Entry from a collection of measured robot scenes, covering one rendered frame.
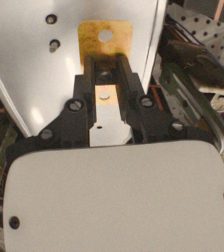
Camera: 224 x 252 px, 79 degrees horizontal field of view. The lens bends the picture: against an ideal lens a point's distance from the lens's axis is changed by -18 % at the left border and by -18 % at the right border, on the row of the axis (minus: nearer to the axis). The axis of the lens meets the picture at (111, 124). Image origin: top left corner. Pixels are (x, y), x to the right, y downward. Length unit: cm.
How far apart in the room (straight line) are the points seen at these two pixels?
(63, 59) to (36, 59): 3
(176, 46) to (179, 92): 10
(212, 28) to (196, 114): 47
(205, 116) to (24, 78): 22
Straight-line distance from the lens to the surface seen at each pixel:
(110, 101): 16
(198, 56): 29
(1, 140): 33
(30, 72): 21
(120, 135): 32
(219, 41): 67
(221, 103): 25
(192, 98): 20
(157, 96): 38
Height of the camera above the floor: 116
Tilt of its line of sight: 35 degrees down
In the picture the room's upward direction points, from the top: 173 degrees clockwise
